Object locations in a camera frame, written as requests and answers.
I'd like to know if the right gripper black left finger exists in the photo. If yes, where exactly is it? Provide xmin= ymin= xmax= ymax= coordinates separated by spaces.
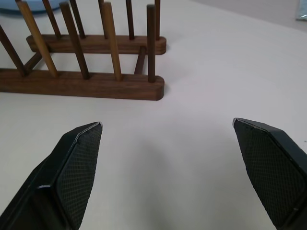
xmin=0 ymin=121 xmax=104 ymax=230

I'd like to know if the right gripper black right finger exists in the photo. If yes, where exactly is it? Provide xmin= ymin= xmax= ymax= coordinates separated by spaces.
xmin=231 ymin=117 xmax=307 ymax=230

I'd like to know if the blue plate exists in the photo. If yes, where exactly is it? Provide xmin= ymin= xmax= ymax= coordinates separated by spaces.
xmin=0 ymin=0 xmax=63 ymax=14

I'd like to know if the dark wooden dish rack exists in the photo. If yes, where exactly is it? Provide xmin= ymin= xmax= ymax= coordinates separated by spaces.
xmin=0 ymin=0 xmax=167 ymax=102

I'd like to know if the grey foil bag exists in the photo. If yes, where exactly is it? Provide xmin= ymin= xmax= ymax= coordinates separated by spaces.
xmin=294 ymin=0 xmax=307 ymax=22

